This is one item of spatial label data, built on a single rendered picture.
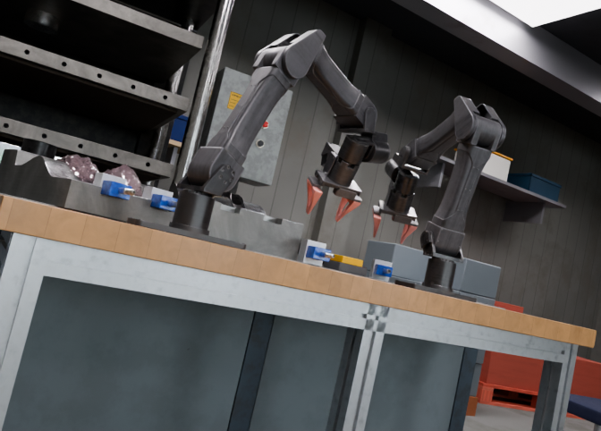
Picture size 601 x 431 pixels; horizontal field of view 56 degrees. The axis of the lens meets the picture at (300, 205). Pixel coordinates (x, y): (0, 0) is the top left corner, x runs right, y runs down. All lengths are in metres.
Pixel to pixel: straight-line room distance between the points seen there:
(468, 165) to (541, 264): 5.94
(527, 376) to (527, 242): 2.04
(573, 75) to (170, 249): 4.91
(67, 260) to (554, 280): 6.92
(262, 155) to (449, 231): 1.13
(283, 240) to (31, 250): 0.72
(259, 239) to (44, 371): 0.52
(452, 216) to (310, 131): 3.77
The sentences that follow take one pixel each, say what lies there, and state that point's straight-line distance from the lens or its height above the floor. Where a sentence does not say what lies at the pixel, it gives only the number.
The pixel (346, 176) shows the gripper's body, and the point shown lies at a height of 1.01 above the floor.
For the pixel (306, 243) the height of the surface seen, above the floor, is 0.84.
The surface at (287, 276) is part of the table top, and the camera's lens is 0.86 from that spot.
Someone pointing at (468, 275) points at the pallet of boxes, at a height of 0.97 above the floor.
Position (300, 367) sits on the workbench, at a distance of 1.41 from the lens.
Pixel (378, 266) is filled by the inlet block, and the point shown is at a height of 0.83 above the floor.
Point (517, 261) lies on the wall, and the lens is 6.88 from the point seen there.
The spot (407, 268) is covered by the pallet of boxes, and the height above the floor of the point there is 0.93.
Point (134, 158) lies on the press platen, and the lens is 2.08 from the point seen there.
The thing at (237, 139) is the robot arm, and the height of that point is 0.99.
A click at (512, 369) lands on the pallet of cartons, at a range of 5.30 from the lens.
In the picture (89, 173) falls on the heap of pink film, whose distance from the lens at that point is 1.30.
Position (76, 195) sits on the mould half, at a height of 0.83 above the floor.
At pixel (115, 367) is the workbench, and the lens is 1.28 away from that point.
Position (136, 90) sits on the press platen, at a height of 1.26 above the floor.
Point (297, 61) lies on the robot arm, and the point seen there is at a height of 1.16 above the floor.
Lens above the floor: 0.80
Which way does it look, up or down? 6 degrees up
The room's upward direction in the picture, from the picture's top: 13 degrees clockwise
